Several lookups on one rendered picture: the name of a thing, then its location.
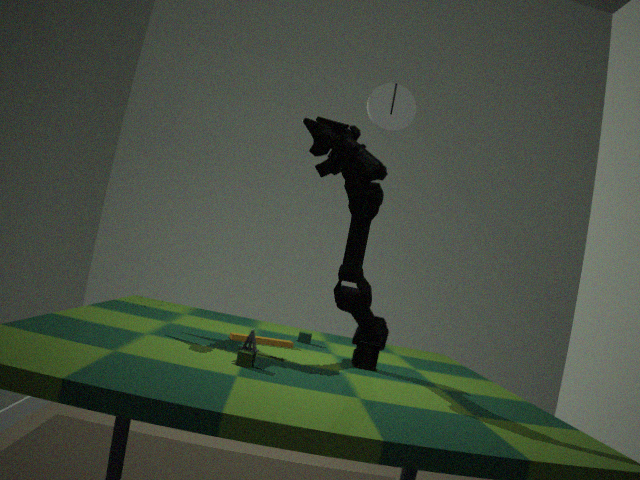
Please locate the brown bar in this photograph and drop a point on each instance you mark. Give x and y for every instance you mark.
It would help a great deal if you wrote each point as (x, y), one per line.
(262, 340)

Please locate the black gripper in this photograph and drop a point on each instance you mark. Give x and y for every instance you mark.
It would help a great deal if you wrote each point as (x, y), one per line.
(328, 134)

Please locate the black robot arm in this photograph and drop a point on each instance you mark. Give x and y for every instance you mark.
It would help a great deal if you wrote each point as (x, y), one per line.
(365, 198)

